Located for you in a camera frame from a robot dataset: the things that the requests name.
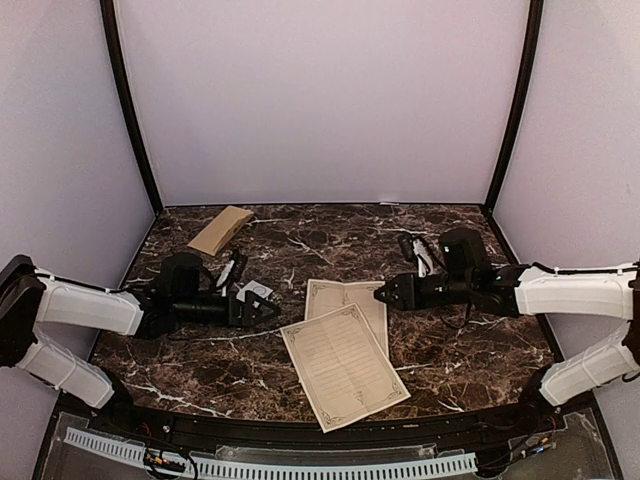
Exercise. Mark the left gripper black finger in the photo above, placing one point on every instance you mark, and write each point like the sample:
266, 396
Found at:
259, 306
257, 318

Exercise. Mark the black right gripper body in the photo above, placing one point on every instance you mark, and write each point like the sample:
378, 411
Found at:
421, 299

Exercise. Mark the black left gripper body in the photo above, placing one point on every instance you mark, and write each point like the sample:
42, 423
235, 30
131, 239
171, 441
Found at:
233, 319

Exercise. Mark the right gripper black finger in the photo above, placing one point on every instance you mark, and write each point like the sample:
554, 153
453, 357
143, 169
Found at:
388, 298
389, 288

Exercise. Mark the brown kraft envelope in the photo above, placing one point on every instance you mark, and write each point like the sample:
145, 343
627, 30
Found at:
216, 235

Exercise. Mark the cream letter sheet ornate border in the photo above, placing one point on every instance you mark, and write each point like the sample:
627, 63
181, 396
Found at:
341, 367

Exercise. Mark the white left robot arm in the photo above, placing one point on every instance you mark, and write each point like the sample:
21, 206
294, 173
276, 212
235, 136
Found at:
184, 291

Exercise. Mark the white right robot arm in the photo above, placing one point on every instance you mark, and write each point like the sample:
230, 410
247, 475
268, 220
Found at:
462, 274

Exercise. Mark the white sticker sheet wax seal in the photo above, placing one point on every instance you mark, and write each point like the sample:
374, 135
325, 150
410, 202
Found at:
255, 287

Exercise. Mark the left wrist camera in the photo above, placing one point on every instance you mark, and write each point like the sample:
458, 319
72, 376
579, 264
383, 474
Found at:
233, 270

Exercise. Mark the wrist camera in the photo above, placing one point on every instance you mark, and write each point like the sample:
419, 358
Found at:
414, 251
233, 270

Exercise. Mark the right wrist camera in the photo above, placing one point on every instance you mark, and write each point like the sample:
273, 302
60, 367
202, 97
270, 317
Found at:
414, 251

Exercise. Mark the white slotted cable duct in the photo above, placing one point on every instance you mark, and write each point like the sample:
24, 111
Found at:
252, 463

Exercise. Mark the black front rail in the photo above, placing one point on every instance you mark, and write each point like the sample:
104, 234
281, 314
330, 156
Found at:
484, 429

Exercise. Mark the black frame post left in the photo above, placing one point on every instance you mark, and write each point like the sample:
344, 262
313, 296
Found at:
128, 110

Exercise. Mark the black frame post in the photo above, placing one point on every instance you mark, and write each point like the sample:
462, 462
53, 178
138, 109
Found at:
128, 110
524, 74

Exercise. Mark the black frame post right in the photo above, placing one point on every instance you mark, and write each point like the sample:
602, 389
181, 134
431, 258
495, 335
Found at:
524, 74

